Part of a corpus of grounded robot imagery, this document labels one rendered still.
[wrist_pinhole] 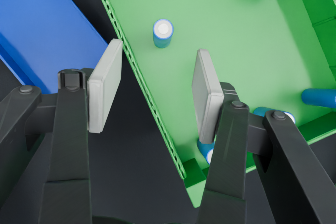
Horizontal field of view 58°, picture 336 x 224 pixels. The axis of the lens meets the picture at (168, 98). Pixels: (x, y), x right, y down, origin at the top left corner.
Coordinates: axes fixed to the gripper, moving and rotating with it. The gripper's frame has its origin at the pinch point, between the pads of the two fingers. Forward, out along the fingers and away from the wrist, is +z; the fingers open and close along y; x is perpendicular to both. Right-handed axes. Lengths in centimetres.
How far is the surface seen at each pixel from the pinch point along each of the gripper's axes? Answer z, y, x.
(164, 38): 9.1, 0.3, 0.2
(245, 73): 14.0, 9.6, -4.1
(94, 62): 51, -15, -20
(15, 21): 54, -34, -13
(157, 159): 42, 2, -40
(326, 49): 14.7, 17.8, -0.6
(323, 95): 9.3, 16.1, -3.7
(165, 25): 9.3, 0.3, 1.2
